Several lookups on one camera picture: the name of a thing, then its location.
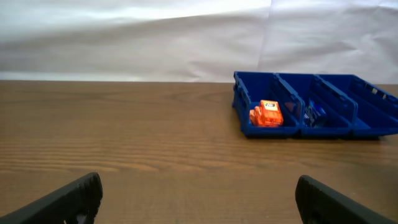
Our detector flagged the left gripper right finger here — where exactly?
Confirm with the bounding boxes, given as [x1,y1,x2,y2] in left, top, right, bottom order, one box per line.
[295,174,398,224]

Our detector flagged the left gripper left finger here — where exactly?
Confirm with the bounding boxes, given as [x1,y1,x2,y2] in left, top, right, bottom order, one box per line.
[0,172,103,224]

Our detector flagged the blue candy pack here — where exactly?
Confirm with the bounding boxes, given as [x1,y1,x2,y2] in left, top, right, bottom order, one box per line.
[303,105,316,128]
[310,99,328,126]

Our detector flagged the orange candy box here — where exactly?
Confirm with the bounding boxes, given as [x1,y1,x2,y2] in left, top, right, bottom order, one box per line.
[249,106,264,127]
[259,100,284,127]

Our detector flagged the blue tray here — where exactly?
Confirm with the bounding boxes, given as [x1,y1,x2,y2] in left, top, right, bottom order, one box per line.
[231,71,398,139]

